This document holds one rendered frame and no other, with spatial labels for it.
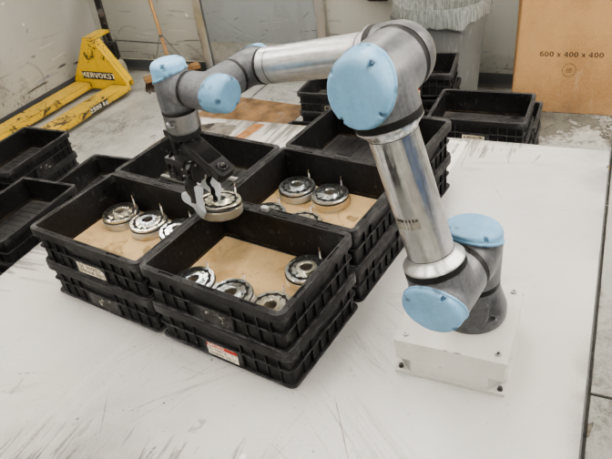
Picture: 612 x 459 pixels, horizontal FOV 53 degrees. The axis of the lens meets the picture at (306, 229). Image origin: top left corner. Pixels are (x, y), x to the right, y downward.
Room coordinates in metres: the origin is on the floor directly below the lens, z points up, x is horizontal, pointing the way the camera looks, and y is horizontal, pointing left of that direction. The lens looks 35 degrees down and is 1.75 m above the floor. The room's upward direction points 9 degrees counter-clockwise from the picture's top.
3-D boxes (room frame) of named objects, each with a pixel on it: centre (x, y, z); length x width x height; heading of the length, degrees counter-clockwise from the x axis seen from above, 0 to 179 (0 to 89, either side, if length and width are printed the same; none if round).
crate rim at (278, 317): (1.12, 0.14, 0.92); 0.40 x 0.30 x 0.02; 53
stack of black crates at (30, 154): (2.64, 1.26, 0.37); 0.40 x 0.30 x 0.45; 151
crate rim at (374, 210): (1.36, -0.04, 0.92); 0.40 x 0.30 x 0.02; 53
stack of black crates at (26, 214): (2.10, 1.11, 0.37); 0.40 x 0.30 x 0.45; 151
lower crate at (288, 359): (1.12, 0.14, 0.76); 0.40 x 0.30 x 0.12; 53
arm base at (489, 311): (0.96, -0.32, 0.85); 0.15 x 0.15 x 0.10
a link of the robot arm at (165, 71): (1.23, 0.22, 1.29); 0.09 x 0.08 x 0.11; 51
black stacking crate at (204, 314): (1.12, 0.14, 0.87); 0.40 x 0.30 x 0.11; 53
